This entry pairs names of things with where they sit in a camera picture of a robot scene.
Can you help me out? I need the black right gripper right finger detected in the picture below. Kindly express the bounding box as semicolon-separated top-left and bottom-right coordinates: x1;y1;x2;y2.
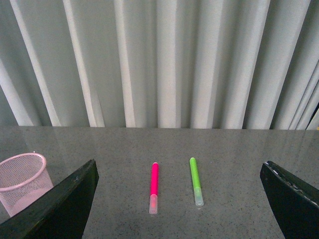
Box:
260;161;319;239

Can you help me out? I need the grey pleated curtain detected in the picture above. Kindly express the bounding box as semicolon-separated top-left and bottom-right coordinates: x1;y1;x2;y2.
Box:
0;0;319;130

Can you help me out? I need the pink mesh cup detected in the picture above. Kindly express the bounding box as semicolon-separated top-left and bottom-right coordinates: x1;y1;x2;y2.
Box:
0;152;53;217

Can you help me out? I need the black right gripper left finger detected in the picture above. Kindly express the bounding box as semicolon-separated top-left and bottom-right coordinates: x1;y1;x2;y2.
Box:
0;159;99;239

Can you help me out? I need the pink pen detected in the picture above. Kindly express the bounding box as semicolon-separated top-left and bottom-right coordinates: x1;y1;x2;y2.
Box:
149;162;159;215

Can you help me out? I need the green pen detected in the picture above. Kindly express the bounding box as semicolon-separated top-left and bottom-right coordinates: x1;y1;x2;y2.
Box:
189;157;204;206

